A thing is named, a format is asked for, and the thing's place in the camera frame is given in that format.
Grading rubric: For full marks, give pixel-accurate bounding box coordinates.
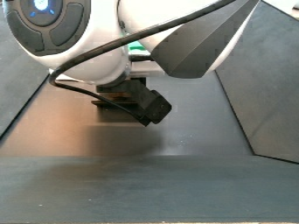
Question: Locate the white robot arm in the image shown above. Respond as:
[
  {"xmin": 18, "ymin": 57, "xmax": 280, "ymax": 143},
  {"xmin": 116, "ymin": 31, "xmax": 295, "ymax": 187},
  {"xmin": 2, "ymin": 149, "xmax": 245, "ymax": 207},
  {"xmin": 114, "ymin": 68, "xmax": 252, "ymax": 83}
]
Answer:
[{"xmin": 2, "ymin": 0, "xmax": 259, "ymax": 85}]

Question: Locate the green foam shape board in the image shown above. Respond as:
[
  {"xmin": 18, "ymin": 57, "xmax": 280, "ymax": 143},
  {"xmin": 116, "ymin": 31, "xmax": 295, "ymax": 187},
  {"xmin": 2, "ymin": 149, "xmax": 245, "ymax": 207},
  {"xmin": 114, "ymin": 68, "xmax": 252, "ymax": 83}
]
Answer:
[{"xmin": 126, "ymin": 41, "xmax": 145, "ymax": 52}]

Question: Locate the black camera cable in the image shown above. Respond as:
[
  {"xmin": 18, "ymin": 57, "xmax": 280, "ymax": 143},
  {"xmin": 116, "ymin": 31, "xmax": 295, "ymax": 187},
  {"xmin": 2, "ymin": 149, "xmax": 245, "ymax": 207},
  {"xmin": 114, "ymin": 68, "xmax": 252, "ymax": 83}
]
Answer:
[{"xmin": 48, "ymin": 0, "xmax": 237, "ymax": 126}]

